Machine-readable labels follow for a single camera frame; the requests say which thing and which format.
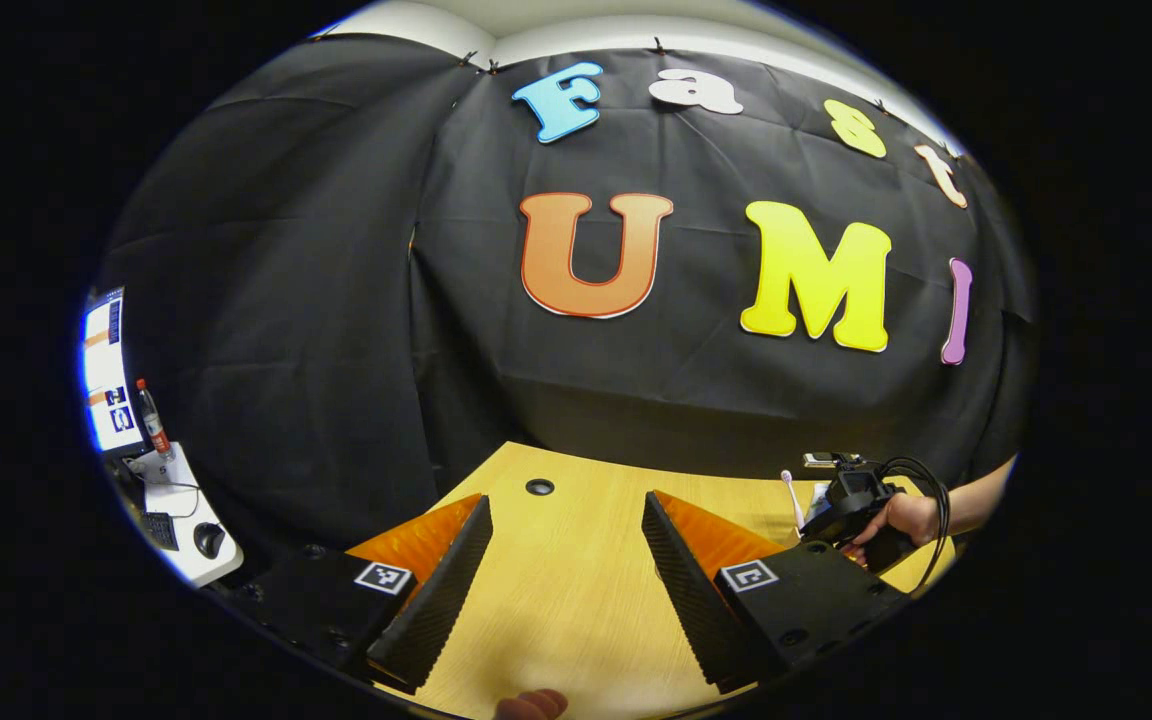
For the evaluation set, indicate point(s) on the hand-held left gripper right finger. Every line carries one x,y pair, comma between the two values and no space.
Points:
696,600

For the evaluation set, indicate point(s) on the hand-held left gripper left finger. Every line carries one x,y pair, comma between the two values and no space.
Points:
441,600

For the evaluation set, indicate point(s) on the pink toothbrush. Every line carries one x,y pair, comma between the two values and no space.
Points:
793,500

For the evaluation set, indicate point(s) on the wooden desktop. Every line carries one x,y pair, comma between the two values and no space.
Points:
576,600

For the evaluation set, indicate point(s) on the black desk grommet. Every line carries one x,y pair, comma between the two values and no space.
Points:
539,487

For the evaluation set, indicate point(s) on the black computer mouse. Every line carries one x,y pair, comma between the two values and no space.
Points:
208,540

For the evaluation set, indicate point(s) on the black backdrop cloth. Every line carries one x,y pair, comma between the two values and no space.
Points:
706,300

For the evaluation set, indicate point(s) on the white side table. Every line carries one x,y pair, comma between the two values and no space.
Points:
191,505

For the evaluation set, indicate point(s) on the black keyboard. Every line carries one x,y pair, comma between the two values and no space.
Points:
161,531

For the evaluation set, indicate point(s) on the red label plastic bottle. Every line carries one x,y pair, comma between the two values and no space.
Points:
153,425

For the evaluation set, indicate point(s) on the row of black cloth clips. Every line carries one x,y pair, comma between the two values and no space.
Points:
656,44

